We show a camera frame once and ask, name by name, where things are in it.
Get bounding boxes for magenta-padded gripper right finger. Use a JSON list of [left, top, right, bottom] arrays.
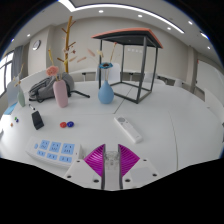
[[117, 143, 161, 191]]

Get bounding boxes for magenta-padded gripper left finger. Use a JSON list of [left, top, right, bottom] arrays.
[[63, 143, 107, 191]]

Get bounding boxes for white remote control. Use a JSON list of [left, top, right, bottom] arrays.
[[113, 115, 144, 145]]

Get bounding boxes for white power strip blue sockets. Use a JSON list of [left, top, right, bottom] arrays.
[[25, 136, 83, 168]]

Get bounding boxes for blue vase with dried flowers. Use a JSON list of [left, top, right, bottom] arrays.
[[87, 43, 118, 105]]

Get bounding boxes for black rectangular box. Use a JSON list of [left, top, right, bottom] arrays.
[[31, 110, 45, 131]]

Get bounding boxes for pink vase with flower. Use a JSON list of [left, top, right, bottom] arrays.
[[45, 48, 70, 109]]

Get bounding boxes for white chairs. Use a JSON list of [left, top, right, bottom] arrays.
[[95, 62, 185, 88]]

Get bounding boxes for grey backpack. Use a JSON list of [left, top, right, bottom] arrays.
[[27, 72, 91, 104]]

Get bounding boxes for green vase with dried stems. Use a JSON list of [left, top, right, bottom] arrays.
[[13, 63, 27, 108]]

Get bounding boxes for white desk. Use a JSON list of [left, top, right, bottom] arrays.
[[203, 87, 224, 125]]

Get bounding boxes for white chair with blue cushion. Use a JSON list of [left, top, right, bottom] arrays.
[[2, 79, 21, 116]]

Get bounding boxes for wooden coat rack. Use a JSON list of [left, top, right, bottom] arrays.
[[56, 15, 77, 75]]

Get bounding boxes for window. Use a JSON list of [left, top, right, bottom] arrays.
[[0, 51, 15, 98]]

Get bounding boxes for grey curtain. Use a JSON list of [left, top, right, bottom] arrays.
[[11, 45, 25, 80]]

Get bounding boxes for round ceiling lights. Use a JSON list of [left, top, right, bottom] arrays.
[[11, 8, 213, 51]]

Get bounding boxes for long ceiling strip light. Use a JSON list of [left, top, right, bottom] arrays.
[[57, 0, 186, 35]]

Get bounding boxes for white wall board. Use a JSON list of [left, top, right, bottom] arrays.
[[194, 59, 224, 102]]

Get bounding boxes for black-frame stool with orange top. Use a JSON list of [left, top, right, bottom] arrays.
[[91, 27, 165, 105]]

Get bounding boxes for round wall clock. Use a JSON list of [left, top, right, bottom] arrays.
[[31, 39, 42, 52]]

